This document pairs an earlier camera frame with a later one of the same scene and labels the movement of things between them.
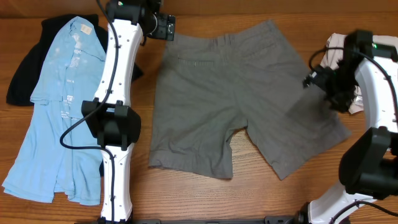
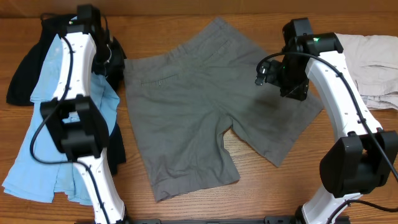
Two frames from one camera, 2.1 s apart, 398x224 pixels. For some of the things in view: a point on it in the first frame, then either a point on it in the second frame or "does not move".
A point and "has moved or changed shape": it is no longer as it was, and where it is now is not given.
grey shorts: x=208 y=86 has moved or changed shape
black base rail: x=270 y=219 does not move
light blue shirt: x=43 y=169 does not move
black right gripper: x=343 y=98 → x=299 y=90
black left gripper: x=166 y=26 → x=119 y=60
